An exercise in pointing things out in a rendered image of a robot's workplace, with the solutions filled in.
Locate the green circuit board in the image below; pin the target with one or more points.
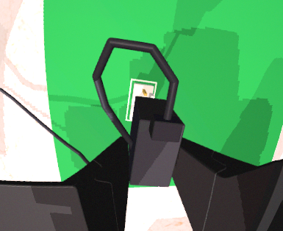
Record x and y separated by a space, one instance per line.
226 54

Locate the black fan cable with connector plug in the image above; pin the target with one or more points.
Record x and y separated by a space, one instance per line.
156 131

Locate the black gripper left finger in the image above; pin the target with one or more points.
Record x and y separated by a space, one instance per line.
93 199

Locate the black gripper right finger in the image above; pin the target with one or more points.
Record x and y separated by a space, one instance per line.
224 194

